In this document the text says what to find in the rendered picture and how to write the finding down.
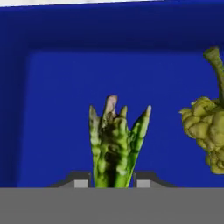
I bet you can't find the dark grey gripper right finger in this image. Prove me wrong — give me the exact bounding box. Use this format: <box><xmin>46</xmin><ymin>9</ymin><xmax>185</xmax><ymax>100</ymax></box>
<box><xmin>133</xmin><ymin>171</ymin><xmax>178</xmax><ymax>189</ymax></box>

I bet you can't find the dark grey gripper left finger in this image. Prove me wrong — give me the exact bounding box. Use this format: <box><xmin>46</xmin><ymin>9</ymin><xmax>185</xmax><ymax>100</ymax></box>
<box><xmin>47</xmin><ymin>171</ymin><xmax>92</xmax><ymax>189</ymax></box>

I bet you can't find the green asparagus bunch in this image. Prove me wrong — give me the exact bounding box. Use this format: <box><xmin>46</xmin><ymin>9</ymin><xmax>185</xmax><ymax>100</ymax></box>
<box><xmin>88</xmin><ymin>94</ymin><xmax>152</xmax><ymax>189</ymax></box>

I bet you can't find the blue tray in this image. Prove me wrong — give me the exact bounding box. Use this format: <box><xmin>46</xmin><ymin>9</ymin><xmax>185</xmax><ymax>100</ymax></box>
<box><xmin>0</xmin><ymin>0</ymin><xmax>224</xmax><ymax>189</ymax></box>

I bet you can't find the green grape bunch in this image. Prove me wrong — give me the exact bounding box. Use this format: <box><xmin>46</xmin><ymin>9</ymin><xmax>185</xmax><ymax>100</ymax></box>
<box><xmin>178</xmin><ymin>45</ymin><xmax>224</xmax><ymax>175</ymax></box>

